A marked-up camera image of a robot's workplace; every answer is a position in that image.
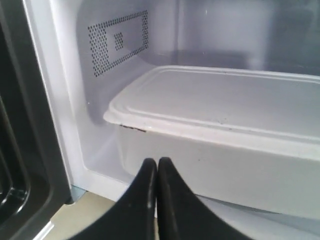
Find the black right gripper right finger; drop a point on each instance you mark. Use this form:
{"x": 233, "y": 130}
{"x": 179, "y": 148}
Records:
{"x": 181, "y": 215}

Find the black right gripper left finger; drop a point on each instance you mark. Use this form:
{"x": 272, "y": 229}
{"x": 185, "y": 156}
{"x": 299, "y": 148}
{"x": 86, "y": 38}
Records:
{"x": 132, "y": 217}

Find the white microwave door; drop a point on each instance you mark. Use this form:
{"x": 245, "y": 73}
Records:
{"x": 33, "y": 179}

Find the white lidded plastic container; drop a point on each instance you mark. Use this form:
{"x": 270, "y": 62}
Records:
{"x": 247, "y": 137}

